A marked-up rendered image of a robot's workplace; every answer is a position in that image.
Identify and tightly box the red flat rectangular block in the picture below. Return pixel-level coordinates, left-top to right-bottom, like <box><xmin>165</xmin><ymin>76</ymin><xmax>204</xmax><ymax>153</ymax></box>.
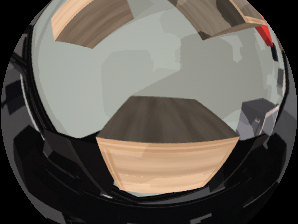
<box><xmin>254</xmin><ymin>26</ymin><xmax>273</xmax><ymax>47</ymax></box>

